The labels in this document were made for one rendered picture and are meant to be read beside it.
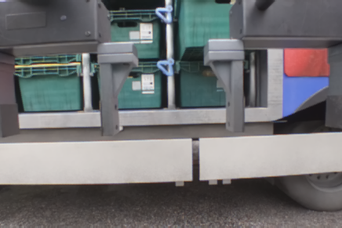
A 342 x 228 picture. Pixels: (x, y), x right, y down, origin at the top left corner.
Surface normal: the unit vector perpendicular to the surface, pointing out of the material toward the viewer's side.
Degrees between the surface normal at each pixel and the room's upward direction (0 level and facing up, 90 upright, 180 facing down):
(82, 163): 90
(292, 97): 90
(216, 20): 95
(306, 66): 90
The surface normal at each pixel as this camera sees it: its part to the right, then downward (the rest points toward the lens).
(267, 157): 0.03, 0.07
